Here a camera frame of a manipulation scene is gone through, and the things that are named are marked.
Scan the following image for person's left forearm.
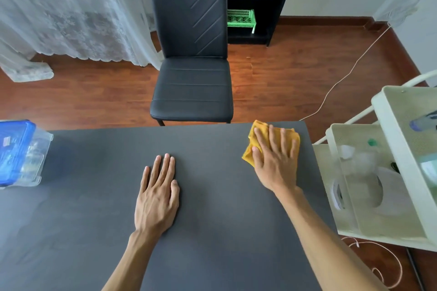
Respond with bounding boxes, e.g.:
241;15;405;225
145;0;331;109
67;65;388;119
102;229;162;291

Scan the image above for blue spray bottle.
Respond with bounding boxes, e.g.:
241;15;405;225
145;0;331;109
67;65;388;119
409;110;437;133

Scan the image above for person's right forearm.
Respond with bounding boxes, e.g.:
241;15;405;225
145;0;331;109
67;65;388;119
274;186;389;291

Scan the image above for black leather chair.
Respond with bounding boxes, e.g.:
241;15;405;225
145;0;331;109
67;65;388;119
145;0;234;126

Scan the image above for white power cable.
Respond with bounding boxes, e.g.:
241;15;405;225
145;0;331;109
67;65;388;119
299;24;392;121

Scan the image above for thin pink cable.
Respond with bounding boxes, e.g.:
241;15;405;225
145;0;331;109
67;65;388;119
341;236;404;290

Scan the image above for white lace cloth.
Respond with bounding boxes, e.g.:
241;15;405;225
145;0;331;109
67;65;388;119
0;0;164;83

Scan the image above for person's left hand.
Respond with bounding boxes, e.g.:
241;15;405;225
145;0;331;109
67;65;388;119
134;153;180;235

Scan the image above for person's right hand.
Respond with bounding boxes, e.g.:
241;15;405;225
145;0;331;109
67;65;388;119
252;125;298;194

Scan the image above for clear container with blue lid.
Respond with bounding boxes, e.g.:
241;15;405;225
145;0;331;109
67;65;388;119
0;120;54;190

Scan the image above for yellow cleaning cloth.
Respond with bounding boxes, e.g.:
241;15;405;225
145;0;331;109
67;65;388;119
242;120;301;168

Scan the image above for green plastic basket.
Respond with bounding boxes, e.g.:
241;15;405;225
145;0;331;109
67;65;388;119
227;9;257;34

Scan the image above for white tape roll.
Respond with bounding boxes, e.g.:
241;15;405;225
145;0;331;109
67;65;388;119
331;180;346;211

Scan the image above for white tiered cart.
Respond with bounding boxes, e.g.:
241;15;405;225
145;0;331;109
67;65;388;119
312;69;437;253

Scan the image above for green capped clear bottle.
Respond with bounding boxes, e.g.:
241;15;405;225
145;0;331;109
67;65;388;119
340;137;380;176

